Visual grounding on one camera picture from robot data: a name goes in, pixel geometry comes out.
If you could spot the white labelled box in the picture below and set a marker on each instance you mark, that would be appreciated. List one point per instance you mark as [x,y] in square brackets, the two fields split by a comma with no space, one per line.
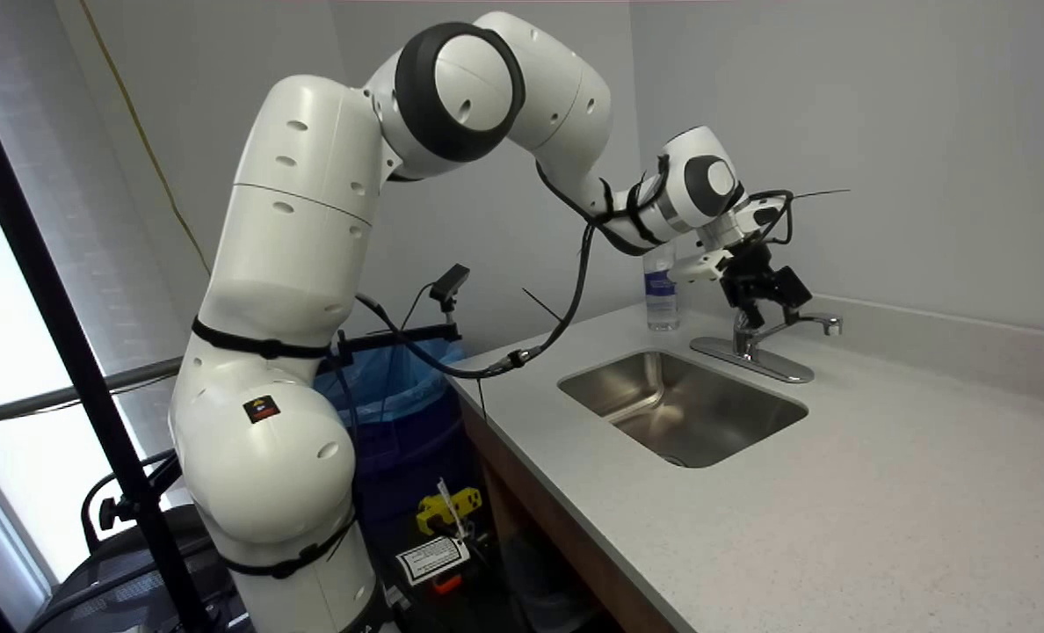
[435,560]

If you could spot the stainless steel sink basin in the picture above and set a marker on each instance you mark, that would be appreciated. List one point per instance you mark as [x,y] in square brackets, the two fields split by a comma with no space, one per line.
[677,410]

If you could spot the black camera stand pole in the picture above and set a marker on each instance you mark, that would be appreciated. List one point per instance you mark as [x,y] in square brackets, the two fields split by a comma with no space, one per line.
[93,388]

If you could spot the small black mounted camera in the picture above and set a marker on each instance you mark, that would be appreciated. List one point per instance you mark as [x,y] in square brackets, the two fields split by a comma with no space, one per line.
[445,290]

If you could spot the yellow black tool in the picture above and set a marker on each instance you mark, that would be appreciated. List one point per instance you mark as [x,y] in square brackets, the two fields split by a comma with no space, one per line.
[445,510]

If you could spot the blue trash bin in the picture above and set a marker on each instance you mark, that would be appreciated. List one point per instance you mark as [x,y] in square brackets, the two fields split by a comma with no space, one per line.
[404,430]

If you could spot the chrome sink faucet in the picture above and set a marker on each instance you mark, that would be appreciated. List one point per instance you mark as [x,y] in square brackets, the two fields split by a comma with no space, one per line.
[745,345]

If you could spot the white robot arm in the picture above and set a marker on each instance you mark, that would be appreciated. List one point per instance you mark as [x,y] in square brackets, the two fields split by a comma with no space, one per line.
[262,449]

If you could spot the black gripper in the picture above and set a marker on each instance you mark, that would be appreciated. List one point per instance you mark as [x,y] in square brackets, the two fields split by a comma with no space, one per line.
[750,272]

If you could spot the black cart base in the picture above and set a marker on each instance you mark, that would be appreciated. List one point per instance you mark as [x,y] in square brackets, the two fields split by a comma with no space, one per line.
[118,586]

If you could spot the clear smartwater plastic bottle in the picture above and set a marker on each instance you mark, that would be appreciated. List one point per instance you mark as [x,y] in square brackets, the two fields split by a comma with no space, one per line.
[661,294]

